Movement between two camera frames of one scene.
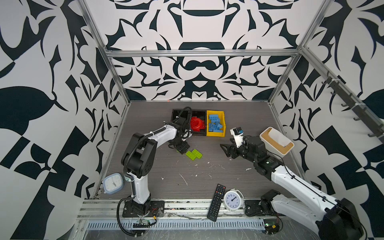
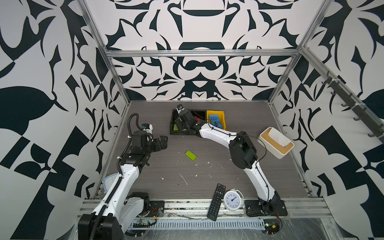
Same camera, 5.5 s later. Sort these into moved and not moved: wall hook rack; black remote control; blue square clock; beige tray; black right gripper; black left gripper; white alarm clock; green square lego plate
Moved: black left gripper; black right gripper; green square lego plate
Not moved: black remote control; white alarm clock; blue square clock; beige tray; wall hook rack
